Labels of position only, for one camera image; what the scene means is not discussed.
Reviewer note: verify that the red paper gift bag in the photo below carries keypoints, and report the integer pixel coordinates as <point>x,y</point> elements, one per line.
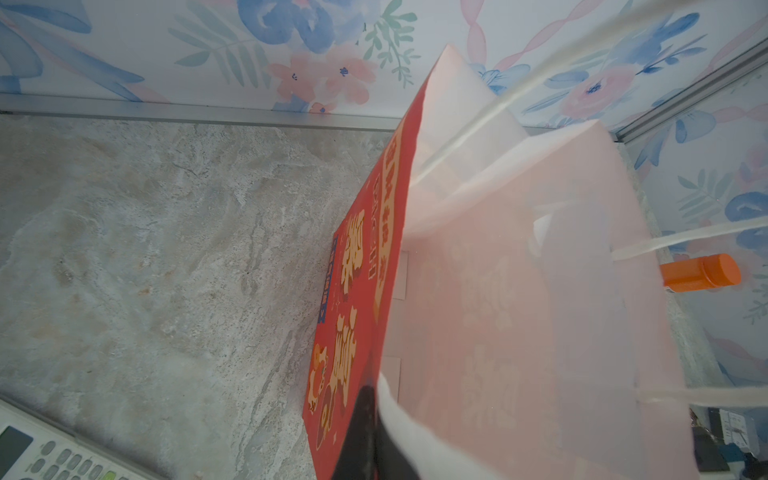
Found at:
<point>502,294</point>

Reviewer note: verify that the white scientific calculator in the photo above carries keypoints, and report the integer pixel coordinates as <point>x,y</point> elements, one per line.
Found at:
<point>34,447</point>

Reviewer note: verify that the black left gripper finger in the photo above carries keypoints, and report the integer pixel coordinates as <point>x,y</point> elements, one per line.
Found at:
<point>357,457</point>

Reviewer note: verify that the orange pill bottle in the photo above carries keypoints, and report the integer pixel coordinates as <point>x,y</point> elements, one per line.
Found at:
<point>702,273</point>

